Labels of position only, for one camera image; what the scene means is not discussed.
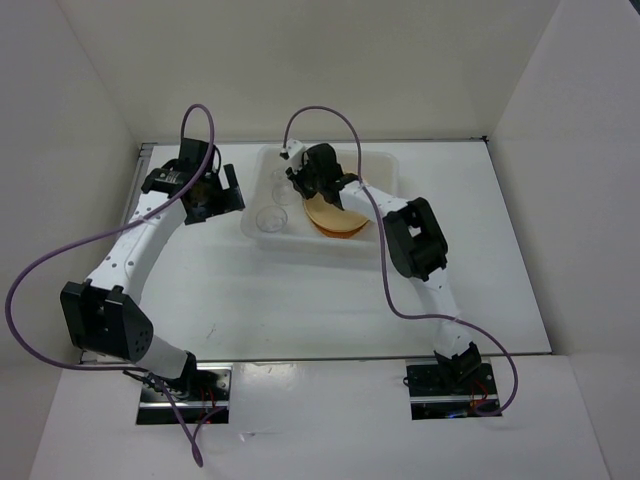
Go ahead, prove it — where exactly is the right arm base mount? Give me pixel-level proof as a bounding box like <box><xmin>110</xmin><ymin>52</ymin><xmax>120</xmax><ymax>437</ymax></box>
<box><xmin>403</xmin><ymin>360</ymin><xmax>501</xmax><ymax>421</ymax></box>

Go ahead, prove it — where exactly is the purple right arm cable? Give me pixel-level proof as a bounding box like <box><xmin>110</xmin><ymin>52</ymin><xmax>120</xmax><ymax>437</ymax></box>
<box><xmin>282</xmin><ymin>105</ymin><xmax>520</xmax><ymax>418</ymax></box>

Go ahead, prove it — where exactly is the round tan plate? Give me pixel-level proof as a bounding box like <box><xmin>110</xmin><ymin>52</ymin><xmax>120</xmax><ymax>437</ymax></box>
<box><xmin>303</xmin><ymin>194</ymin><xmax>369</xmax><ymax>230</ymax></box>

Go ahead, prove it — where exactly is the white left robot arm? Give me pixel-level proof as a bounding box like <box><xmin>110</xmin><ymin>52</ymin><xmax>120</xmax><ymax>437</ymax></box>
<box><xmin>60</xmin><ymin>138</ymin><xmax>245</xmax><ymax>400</ymax></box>

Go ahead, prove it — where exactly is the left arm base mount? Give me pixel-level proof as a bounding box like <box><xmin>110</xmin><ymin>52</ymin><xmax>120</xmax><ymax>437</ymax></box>
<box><xmin>124</xmin><ymin>362</ymin><xmax>233</xmax><ymax>426</ymax></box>

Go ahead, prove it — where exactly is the clear glass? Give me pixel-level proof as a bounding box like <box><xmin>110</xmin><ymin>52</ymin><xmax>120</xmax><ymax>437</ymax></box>
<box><xmin>255</xmin><ymin>205</ymin><xmax>288</xmax><ymax>234</ymax></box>
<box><xmin>270</xmin><ymin>168</ymin><xmax>296</xmax><ymax>206</ymax></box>

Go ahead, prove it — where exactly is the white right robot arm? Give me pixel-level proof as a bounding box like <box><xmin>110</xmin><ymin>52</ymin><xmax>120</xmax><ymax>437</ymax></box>
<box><xmin>279</xmin><ymin>140</ymin><xmax>481</xmax><ymax>393</ymax></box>

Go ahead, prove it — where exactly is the translucent plastic bin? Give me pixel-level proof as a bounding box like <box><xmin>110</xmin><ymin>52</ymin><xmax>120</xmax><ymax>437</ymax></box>
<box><xmin>241</xmin><ymin>146</ymin><xmax>378</xmax><ymax>254</ymax></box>

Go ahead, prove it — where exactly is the woven bamboo fan-shaped plate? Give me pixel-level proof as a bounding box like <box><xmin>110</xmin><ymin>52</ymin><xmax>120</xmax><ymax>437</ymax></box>
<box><xmin>311</xmin><ymin>221</ymin><xmax>370</xmax><ymax>239</ymax></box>

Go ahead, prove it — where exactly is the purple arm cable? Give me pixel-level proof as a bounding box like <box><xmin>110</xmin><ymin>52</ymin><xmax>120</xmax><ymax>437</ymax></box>
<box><xmin>282</xmin><ymin>105</ymin><xmax>520</xmax><ymax>418</ymax></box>
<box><xmin>4</xmin><ymin>103</ymin><xmax>226</xmax><ymax>468</ymax></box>

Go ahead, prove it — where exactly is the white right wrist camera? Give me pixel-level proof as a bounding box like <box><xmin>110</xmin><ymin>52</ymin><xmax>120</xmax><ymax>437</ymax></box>
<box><xmin>279</xmin><ymin>139</ymin><xmax>306</xmax><ymax>171</ymax></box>

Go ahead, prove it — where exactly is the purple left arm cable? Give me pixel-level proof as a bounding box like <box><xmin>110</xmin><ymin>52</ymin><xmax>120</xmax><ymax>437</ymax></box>
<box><xmin>4</xmin><ymin>103</ymin><xmax>226</xmax><ymax>468</ymax></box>

